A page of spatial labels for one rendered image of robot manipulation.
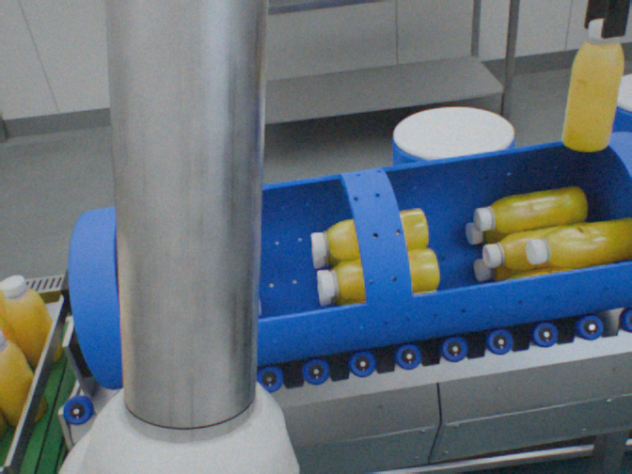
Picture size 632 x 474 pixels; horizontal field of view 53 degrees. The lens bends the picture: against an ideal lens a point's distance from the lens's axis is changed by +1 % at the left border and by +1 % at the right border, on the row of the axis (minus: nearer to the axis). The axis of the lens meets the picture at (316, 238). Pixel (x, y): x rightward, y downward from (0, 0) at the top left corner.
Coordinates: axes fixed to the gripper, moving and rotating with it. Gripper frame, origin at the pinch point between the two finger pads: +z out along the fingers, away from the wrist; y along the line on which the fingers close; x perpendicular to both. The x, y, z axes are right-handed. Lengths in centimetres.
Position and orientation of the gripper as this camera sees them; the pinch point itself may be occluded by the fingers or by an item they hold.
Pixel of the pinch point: (608, 6)
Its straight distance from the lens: 96.9
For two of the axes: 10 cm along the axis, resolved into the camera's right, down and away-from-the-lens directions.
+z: 0.9, 8.2, 5.7
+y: -1.3, -5.5, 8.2
